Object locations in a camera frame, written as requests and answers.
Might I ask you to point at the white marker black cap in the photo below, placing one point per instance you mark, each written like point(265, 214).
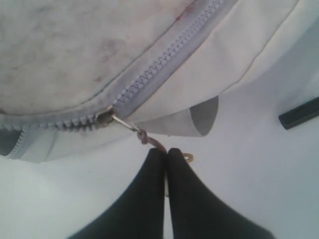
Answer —
point(300, 114)

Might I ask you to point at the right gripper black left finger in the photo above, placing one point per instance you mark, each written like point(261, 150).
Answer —
point(138, 213)

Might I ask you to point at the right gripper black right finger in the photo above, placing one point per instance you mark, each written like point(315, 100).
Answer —
point(196, 213)

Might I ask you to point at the white fabric backpack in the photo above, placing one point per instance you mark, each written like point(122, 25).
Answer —
point(69, 68)

